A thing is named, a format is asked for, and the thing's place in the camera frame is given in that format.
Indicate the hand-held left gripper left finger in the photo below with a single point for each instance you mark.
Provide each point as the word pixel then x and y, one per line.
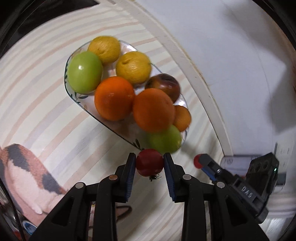
pixel 130 178

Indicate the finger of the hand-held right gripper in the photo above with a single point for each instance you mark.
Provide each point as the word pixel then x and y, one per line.
pixel 210 165
pixel 207 173

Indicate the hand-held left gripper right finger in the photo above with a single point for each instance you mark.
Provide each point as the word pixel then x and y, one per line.
pixel 170 180

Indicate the red cherry tomato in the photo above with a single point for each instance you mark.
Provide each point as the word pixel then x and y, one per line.
pixel 149 162

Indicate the green apple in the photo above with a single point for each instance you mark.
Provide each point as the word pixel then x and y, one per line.
pixel 84 71
pixel 166 140

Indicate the glass fruit plate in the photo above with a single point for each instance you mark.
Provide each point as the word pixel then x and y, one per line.
pixel 126 129

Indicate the brownish orange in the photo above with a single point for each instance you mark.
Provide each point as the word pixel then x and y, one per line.
pixel 182 118

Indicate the bright orange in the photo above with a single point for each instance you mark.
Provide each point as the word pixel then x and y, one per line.
pixel 114 98
pixel 153 110

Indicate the dark red apple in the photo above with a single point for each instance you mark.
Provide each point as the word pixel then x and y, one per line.
pixel 167 85

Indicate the yellow citrus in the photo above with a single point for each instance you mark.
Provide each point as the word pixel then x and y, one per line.
pixel 104 49
pixel 133 67

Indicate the cat shaped mat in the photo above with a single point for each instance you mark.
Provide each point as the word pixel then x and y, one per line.
pixel 20 176

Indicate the striped tablecloth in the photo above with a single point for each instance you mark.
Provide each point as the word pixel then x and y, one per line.
pixel 46 104

